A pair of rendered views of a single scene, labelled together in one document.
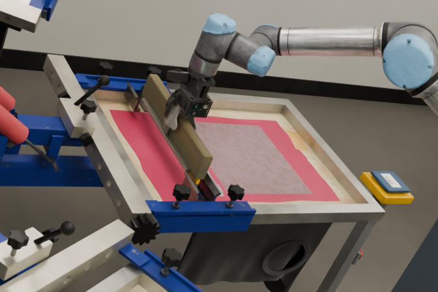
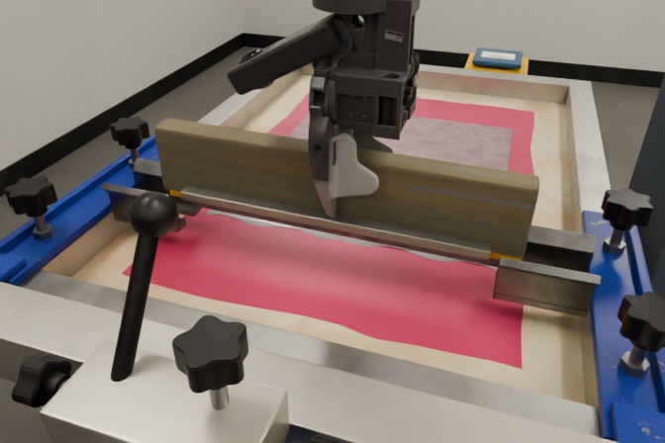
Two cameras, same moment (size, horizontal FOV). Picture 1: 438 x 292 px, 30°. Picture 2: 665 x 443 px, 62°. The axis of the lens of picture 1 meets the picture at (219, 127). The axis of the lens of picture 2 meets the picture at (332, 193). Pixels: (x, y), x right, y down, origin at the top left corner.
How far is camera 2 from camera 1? 1.76 m
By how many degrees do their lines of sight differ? 29
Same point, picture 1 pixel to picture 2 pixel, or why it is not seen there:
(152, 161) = (348, 296)
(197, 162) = (513, 217)
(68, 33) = not seen: outside the picture
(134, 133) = (233, 273)
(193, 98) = (392, 76)
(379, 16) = not seen: outside the picture
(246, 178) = not seen: hidden behind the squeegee
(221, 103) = (246, 110)
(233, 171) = not seen: hidden behind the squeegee
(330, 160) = (448, 75)
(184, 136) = (409, 188)
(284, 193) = (507, 155)
